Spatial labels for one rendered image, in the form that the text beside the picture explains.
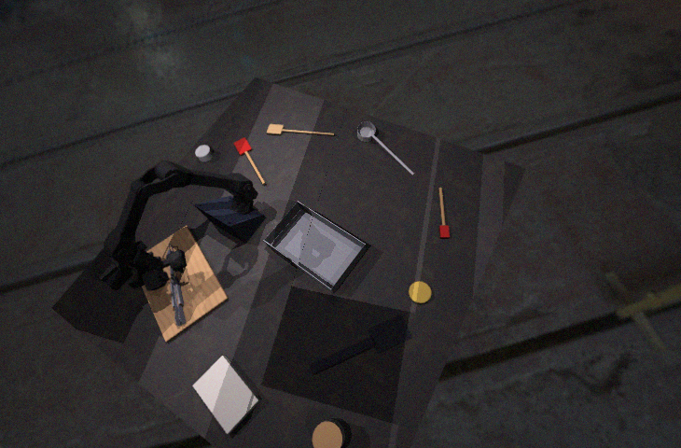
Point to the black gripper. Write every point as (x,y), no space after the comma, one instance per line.
(176,260)

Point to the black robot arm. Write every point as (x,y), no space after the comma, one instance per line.
(120,243)

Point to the light brown wooden board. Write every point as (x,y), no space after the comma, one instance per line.
(201,290)

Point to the grey saucepan with long handle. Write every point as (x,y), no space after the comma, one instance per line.
(366,133)

